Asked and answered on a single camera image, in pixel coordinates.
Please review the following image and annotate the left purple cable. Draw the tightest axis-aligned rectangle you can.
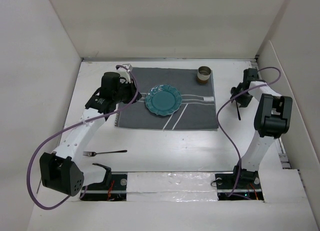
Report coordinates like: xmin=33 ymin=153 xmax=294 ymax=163
xmin=29 ymin=64 xmax=140 ymax=211

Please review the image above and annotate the purple cable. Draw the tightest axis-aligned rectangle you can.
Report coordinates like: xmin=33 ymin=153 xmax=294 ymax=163
xmin=216 ymin=66 xmax=282 ymax=199
xmin=29 ymin=64 xmax=140 ymax=211

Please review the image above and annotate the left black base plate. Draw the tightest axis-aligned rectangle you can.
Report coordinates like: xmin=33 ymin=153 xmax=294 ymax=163
xmin=80 ymin=172 xmax=128 ymax=202

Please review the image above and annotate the brown paper cup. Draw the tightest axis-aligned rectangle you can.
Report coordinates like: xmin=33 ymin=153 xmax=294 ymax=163
xmin=196 ymin=66 xmax=212 ymax=85

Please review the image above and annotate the silver fork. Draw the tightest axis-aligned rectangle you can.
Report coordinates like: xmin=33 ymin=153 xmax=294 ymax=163
xmin=82 ymin=150 xmax=128 ymax=157

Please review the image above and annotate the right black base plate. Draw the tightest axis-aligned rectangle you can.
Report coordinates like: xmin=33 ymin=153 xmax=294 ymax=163
xmin=210 ymin=172 xmax=264 ymax=201

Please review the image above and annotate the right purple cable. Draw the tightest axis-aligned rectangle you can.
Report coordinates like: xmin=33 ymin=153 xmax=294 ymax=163
xmin=216 ymin=66 xmax=282 ymax=199

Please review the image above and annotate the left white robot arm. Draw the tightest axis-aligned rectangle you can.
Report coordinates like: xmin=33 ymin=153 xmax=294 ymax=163
xmin=39 ymin=72 xmax=141 ymax=197

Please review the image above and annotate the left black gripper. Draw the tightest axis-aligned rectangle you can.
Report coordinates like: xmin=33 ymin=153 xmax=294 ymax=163
xmin=113 ymin=78 xmax=142 ymax=104

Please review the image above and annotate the teal ceramic plate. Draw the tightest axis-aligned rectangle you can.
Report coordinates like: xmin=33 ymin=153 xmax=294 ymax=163
xmin=144 ymin=84 xmax=182 ymax=116

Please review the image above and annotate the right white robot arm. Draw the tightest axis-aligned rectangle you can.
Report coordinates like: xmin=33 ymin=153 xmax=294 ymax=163
xmin=231 ymin=68 xmax=293 ymax=188

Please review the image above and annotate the black spoon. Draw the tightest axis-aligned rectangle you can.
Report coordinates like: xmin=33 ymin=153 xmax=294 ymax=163
xmin=230 ymin=87 xmax=242 ymax=121

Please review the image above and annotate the grey cloth placemat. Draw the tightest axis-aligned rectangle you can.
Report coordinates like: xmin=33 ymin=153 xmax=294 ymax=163
xmin=114 ymin=67 xmax=218 ymax=131

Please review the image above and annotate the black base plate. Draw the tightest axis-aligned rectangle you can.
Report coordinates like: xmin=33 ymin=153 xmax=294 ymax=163
xmin=80 ymin=172 xmax=128 ymax=202
xmin=210 ymin=172 xmax=264 ymax=201

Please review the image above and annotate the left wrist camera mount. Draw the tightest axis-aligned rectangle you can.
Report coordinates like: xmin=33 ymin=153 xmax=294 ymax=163
xmin=115 ymin=63 xmax=133 ymax=83

